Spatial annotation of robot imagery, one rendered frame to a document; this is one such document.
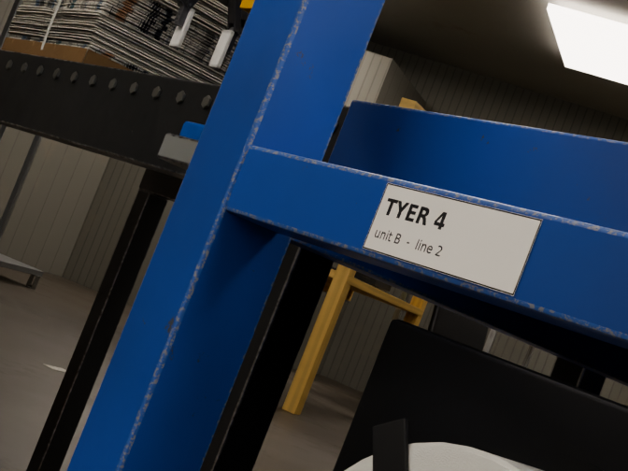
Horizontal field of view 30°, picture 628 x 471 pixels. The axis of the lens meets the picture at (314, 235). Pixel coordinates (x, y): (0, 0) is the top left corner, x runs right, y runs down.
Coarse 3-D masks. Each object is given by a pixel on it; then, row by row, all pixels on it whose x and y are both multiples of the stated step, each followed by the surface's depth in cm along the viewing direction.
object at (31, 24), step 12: (24, 0) 227; (36, 0) 222; (48, 0) 219; (24, 12) 224; (36, 12) 220; (48, 12) 216; (12, 24) 227; (24, 24) 222; (36, 24) 217; (12, 36) 226; (24, 36) 221; (36, 36) 216
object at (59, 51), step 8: (56, 48) 207; (64, 48) 205; (72, 48) 202; (80, 48) 200; (48, 56) 209; (56, 56) 206; (64, 56) 204; (72, 56) 201; (80, 56) 199; (88, 56) 198; (96, 56) 199; (104, 56) 200; (96, 64) 199; (104, 64) 200; (112, 64) 201; (120, 64) 201
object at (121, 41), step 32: (96, 0) 202; (128, 0) 201; (160, 0) 204; (64, 32) 207; (96, 32) 199; (128, 32) 202; (160, 32) 206; (192, 32) 209; (128, 64) 203; (160, 64) 207; (192, 64) 210; (224, 64) 214
